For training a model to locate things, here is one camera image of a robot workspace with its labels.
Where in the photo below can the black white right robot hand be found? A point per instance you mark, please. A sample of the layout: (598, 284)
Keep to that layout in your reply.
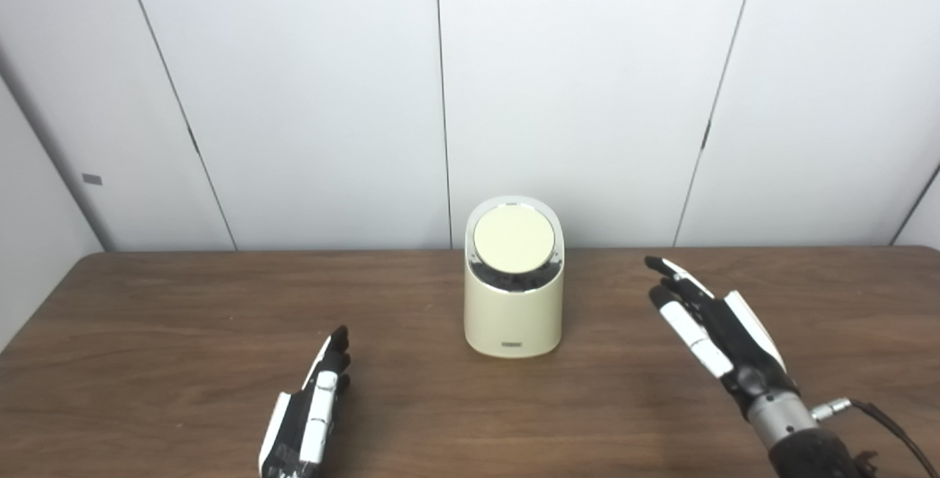
(734, 346)

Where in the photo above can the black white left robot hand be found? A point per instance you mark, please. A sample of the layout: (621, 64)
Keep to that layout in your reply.
(308, 419)

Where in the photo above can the round cream bin lid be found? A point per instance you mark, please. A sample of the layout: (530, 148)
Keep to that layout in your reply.
(512, 238)

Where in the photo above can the small grey wall plate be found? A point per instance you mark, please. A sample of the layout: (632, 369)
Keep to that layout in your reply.
(92, 178)

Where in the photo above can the cream-colored bin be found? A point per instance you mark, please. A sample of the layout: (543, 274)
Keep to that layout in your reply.
(512, 316)

